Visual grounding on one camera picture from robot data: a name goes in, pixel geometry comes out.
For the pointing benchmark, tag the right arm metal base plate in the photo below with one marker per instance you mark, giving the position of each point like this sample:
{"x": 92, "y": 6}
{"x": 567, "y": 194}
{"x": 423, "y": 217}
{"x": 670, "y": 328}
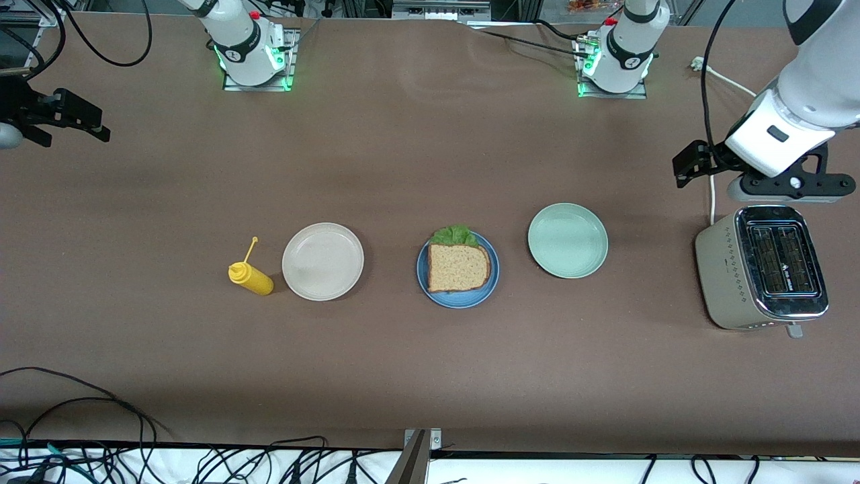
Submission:
{"x": 259, "y": 88}

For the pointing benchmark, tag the pale green round plate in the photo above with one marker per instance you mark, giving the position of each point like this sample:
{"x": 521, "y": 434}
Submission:
{"x": 568, "y": 240}

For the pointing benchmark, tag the grey metal box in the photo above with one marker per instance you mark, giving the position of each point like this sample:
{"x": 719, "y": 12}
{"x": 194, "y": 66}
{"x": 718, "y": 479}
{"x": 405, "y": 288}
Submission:
{"x": 440, "y": 9}

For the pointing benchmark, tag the perforated aluminium frame profile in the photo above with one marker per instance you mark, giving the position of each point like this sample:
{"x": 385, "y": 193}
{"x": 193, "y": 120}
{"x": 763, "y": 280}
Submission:
{"x": 48, "y": 28}

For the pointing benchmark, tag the beige and chrome toaster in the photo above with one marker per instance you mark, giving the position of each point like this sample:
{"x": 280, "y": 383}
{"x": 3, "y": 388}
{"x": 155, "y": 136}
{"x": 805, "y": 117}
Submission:
{"x": 722, "y": 269}

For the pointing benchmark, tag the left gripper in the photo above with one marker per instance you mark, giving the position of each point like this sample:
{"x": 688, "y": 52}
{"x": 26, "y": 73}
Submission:
{"x": 713, "y": 156}

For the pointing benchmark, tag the silver table edge bracket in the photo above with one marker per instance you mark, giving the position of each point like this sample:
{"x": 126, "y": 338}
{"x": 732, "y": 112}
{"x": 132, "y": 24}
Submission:
{"x": 435, "y": 438}

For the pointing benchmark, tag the green lettuce leaf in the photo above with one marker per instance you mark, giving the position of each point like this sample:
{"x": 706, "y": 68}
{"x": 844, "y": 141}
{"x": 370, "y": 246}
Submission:
{"x": 455, "y": 235}

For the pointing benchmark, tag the brown bread slice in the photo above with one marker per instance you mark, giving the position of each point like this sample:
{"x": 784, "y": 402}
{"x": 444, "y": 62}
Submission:
{"x": 460, "y": 269}

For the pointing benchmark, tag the orange packaged item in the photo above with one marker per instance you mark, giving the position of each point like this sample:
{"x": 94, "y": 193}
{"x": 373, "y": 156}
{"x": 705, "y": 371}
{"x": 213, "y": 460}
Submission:
{"x": 588, "y": 5}

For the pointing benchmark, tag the yellow mustard squeeze bottle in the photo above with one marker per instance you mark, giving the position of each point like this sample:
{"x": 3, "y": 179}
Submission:
{"x": 255, "y": 279}

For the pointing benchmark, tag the beige round plate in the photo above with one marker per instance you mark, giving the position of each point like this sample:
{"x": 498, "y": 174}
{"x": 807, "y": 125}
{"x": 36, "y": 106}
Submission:
{"x": 322, "y": 262}

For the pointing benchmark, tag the blue round plate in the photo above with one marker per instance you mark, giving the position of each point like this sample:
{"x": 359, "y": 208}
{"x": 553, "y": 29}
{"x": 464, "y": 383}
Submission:
{"x": 457, "y": 300}

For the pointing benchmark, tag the grey metal bar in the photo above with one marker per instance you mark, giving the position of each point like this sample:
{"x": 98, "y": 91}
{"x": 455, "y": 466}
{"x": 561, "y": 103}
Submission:
{"x": 411, "y": 464}

